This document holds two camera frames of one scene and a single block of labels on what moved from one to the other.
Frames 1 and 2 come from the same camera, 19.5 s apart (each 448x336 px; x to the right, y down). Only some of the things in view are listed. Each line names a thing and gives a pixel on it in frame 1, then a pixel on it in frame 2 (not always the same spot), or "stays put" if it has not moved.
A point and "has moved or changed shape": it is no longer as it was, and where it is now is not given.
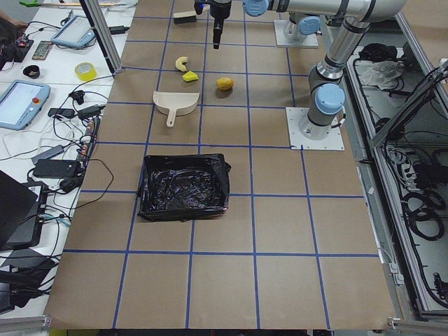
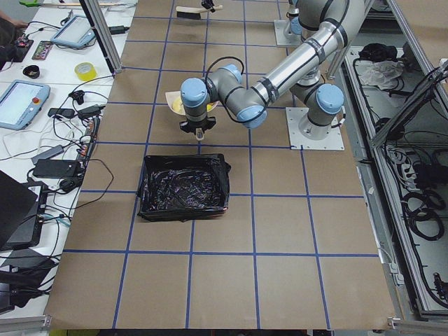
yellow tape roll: [86, 71] stays put
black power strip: [92, 130] stays put
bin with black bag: [183, 187] stays put
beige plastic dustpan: [175, 103] has moved or changed shape
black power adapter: [57, 169] stays put
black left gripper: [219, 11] -> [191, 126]
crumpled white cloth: [383, 74] stays put
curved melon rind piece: [179, 61] -> [176, 105]
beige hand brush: [185, 17] has moved or changed shape
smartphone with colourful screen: [41, 50] stays put
